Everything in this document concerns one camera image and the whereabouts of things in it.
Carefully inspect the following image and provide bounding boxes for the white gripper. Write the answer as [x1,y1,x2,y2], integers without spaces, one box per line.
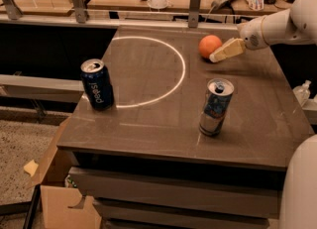
[209,16,267,62]

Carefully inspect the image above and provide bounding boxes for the orange fruit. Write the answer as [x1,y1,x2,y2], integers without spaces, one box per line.
[198,35,222,58]

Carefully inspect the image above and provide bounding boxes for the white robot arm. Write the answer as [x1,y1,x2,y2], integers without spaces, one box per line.
[209,0,317,229]

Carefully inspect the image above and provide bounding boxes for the silver blue energy drink can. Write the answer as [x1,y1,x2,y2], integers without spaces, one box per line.
[199,78,234,136]

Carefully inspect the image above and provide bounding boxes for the blue pepsi can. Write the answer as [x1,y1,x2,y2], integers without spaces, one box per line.
[80,58,114,110]

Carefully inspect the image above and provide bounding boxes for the white printed small box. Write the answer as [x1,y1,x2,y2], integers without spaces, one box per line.
[246,0,264,11]

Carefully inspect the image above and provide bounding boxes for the clear plastic bottle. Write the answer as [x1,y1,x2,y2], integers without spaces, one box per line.
[293,80,311,106]

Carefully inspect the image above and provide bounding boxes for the white face mask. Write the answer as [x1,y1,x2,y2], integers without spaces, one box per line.
[147,0,169,10]

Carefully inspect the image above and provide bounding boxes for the grey drawer cabinet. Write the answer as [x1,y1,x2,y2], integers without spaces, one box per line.
[58,27,313,229]

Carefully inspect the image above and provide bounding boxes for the brown cardboard box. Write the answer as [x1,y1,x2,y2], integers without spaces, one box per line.
[28,119,101,229]

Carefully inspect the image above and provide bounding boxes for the metal bracket post right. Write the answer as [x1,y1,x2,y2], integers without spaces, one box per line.
[188,0,201,28]

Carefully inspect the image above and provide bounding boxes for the metal bracket post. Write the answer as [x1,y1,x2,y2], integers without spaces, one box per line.
[2,0,22,20]
[71,0,88,24]
[188,0,201,28]

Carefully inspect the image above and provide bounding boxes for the metal bracket post middle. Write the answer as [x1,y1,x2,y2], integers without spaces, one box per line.
[71,0,88,24]

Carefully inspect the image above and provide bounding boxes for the metal bracket post left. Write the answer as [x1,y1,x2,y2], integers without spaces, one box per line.
[2,0,22,20]

